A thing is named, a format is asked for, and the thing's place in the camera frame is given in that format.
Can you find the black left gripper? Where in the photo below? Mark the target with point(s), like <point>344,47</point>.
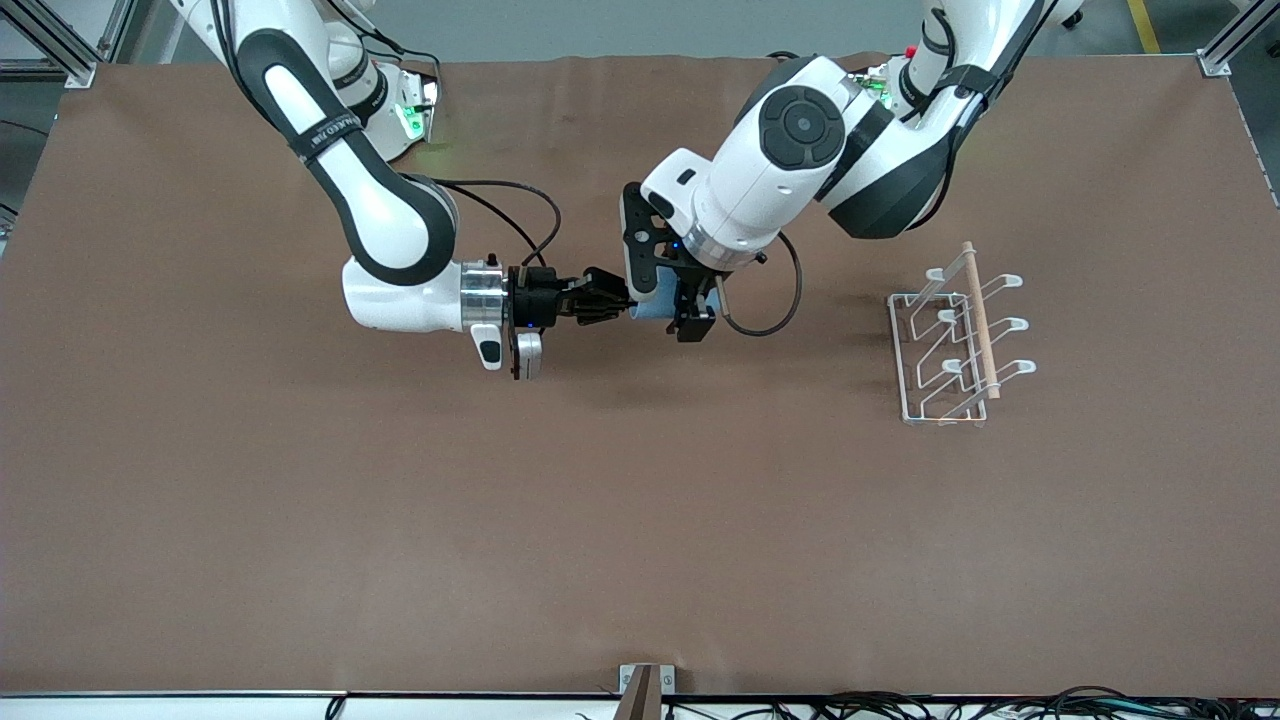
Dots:
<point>692,294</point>

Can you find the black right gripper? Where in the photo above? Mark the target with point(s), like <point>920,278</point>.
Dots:
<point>541,294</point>

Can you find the blue plastic cup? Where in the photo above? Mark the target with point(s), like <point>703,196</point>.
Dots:
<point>650,308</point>

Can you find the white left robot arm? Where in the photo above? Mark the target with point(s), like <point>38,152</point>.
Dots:
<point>780,170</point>

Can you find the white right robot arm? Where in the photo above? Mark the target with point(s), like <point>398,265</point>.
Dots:
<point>385,215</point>

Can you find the black caster wheel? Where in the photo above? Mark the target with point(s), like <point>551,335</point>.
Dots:
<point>1073,16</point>

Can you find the small metal bracket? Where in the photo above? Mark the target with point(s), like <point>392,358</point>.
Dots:
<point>628,678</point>

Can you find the brown camera post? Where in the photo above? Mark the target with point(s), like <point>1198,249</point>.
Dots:
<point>640,698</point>

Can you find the aluminium frame profile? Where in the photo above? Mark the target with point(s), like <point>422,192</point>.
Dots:
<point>1225,50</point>
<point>60,55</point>

